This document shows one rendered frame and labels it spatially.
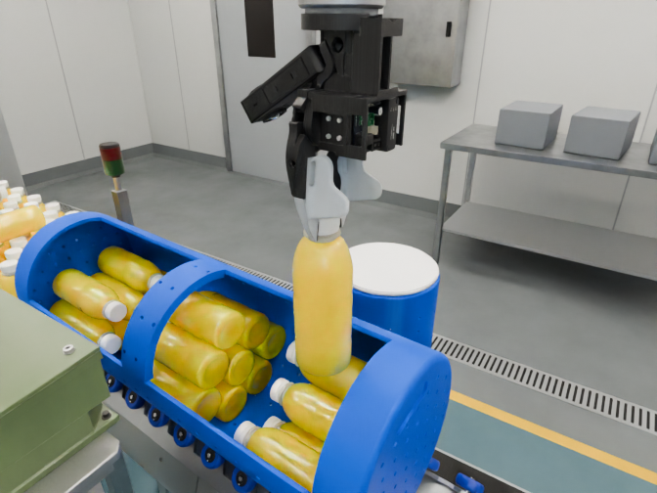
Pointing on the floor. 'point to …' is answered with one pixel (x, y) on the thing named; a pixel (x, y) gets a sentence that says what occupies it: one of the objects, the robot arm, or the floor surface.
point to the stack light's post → (122, 206)
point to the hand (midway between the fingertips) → (322, 220)
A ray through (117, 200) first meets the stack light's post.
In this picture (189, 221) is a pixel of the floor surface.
